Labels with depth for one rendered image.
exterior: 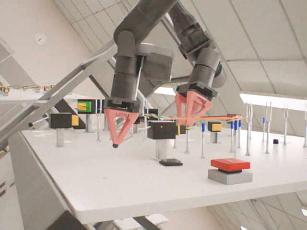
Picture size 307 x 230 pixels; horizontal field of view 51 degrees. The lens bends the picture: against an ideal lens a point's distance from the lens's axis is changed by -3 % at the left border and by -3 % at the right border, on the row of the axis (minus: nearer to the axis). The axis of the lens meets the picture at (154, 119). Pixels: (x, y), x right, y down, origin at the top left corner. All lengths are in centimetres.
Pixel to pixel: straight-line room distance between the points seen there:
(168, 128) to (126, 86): 14
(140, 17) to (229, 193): 37
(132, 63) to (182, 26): 24
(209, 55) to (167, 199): 46
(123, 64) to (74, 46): 775
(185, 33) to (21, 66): 740
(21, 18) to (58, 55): 117
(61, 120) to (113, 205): 58
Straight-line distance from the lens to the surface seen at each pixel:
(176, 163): 71
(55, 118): 98
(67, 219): 43
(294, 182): 62
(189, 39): 88
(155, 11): 66
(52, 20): 840
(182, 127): 77
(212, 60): 84
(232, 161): 58
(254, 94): 449
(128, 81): 71
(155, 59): 71
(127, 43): 68
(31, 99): 382
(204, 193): 51
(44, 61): 828
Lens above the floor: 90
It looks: 17 degrees up
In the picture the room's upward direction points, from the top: 46 degrees clockwise
